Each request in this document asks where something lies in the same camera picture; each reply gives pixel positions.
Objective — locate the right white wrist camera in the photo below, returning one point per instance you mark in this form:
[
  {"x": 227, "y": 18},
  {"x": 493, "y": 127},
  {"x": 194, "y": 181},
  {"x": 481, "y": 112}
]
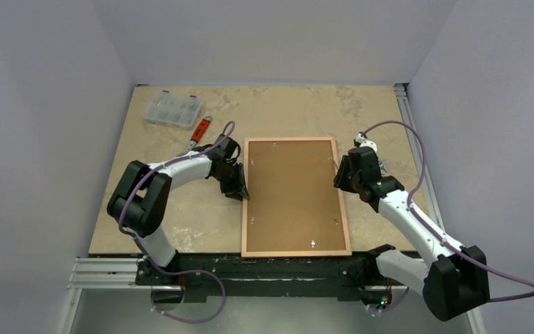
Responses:
[{"x": 361, "y": 140}]

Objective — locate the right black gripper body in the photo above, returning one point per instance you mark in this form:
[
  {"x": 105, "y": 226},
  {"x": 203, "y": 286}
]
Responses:
[{"x": 347, "y": 174}]

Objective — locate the clear plastic screw box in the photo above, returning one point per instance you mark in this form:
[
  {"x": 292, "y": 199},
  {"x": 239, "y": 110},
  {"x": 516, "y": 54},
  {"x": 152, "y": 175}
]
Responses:
[{"x": 167, "y": 108}]

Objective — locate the red handled adjustable wrench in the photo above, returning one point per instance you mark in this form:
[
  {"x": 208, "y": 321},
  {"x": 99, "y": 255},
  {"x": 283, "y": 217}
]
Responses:
[{"x": 197, "y": 134}]

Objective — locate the yellow black screwdriver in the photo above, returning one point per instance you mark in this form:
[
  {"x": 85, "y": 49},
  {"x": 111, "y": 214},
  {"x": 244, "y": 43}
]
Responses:
[{"x": 334, "y": 163}]

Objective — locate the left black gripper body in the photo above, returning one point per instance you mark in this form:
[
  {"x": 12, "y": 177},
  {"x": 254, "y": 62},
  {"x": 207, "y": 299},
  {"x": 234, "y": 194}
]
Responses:
[{"x": 224, "y": 177}]

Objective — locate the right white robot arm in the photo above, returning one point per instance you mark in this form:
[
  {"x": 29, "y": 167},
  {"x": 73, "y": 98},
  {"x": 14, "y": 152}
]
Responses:
[{"x": 446, "y": 275}]

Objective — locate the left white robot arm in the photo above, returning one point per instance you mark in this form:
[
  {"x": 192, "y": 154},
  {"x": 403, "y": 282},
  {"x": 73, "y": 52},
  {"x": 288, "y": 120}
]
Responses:
[{"x": 139, "y": 201}]

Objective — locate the pink picture frame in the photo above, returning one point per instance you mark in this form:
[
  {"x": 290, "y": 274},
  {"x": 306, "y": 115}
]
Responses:
[{"x": 294, "y": 209}]

